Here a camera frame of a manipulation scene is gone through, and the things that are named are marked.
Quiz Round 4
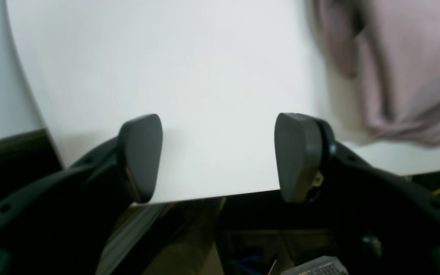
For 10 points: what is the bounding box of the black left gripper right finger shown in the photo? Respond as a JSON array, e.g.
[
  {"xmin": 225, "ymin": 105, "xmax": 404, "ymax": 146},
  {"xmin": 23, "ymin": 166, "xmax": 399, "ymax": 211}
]
[{"xmin": 274, "ymin": 113, "xmax": 440, "ymax": 275}]

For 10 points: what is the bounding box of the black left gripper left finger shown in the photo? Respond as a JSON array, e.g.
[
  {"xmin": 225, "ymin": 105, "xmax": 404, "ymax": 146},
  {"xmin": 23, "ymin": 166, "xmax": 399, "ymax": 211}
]
[{"xmin": 0, "ymin": 114, "xmax": 163, "ymax": 275}]

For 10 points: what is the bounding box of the mauve brown T-shirt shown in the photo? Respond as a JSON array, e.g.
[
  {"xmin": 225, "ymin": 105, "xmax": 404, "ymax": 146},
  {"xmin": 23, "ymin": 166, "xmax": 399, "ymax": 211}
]
[{"xmin": 312, "ymin": 0, "xmax": 440, "ymax": 147}]

